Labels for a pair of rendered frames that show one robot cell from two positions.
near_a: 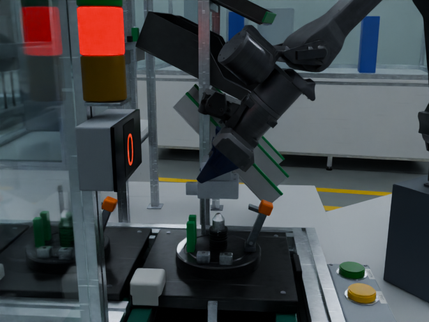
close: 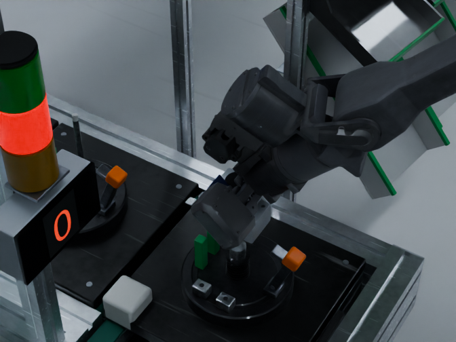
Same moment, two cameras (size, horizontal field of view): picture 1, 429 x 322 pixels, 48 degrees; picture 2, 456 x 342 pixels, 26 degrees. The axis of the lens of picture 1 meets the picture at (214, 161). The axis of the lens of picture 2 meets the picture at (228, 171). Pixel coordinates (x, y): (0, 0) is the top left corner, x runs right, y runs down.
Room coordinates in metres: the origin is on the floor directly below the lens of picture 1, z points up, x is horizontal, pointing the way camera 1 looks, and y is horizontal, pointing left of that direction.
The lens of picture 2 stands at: (0.04, -0.36, 1.94)
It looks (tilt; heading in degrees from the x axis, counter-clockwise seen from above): 45 degrees down; 28
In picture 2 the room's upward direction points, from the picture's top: straight up
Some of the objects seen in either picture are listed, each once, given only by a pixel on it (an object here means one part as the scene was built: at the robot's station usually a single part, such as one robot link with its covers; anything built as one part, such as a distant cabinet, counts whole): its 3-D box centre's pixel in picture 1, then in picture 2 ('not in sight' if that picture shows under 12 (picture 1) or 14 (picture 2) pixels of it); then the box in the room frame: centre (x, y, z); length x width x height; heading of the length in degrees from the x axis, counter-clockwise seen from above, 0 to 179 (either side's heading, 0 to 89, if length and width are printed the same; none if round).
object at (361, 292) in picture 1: (361, 295); not in sight; (0.63, -0.21, 0.96); 0.04 x 0.04 x 0.02
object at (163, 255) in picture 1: (218, 264); (237, 287); (0.73, -0.01, 0.96); 0.24 x 0.24 x 0.02; 86
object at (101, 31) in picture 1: (100, 30); (22, 117); (0.55, 0.12, 1.34); 0.05 x 0.05 x 0.05
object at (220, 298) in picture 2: (226, 258); (225, 302); (0.68, -0.02, 1.00); 0.02 x 0.01 x 0.02; 86
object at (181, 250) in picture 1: (218, 253); (237, 277); (0.73, -0.01, 0.98); 0.14 x 0.14 x 0.02
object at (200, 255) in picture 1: (203, 257); (201, 288); (0.68, 0.02, 1.00); 0.02 x 0.01 x 0.02; 86
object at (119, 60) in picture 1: (103, 77); (29, 156); (0.55, 0.12, 1.29); 0.05 x 0.05 x 0.05
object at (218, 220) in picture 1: (218, 220); (237, 246); (0.73, -0.01, 1.04); 0.02 x 0.02 x 0.03
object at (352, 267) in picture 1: (351, 272); not in sight; (0.70, -0.22, 0.96); 0.04 x 0.04 x 0.02
